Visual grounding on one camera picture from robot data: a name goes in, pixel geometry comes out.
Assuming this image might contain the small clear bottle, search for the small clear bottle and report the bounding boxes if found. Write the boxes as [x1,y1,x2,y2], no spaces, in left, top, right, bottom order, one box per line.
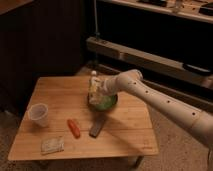
[88,70,101,105]

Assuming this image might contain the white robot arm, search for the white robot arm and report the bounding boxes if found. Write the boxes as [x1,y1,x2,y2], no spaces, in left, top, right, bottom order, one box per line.
[98,69,213,152]

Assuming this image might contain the green ceramic bowl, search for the green ceramic bowl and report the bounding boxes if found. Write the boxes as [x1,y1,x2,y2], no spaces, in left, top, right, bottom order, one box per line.
[87,94,118,111]

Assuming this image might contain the long grey bench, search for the long grey bench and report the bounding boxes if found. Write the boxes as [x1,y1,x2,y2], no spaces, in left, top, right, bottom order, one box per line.
[86,37,213,90]

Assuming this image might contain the grey rectangular block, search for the grey rectangular block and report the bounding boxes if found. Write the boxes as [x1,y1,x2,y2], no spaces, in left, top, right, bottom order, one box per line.
[89,116,106,138]

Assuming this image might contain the metal pole stand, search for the metal pole stand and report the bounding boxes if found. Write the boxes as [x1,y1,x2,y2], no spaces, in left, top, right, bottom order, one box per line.
[93,0,100,41]

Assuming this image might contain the orange carrot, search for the orange carrot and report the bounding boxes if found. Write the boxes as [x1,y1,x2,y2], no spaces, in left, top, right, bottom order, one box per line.
[67,119,81,139]

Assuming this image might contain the wooden table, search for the wooden table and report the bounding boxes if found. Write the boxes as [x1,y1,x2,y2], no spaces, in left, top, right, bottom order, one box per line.
[8,76,158,161]

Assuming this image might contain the clear plastic cup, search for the clear plastic cup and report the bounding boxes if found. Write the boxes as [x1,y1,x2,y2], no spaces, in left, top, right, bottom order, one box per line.
[28,103,49,127]

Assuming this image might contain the upper shelf with items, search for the upper shelf with items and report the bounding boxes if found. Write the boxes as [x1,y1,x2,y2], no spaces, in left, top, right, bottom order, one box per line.
[101,0,213,24]

